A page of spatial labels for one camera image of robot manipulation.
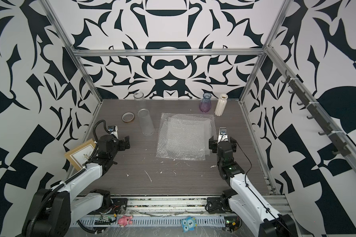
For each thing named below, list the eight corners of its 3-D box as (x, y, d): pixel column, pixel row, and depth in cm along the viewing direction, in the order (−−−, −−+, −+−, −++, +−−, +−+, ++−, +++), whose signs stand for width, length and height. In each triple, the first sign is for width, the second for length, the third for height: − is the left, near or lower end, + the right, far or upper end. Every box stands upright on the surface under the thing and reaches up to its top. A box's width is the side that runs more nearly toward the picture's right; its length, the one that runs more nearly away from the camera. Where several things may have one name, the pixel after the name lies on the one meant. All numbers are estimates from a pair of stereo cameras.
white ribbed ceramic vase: (215, 115, 112) (220, 99, 99) (214, 109, 116) (219, 93, 103) (222, 116, 112) (229, 99, 99) (221, 110, 116) (227, 93, 103)
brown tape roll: (121, 122, 111) (120, 120, 109) (124, 114, 115) (123, 112, 113) (133, 122, 111) (132, 120, 109) (135, 114, 116) (134, 112, 114)
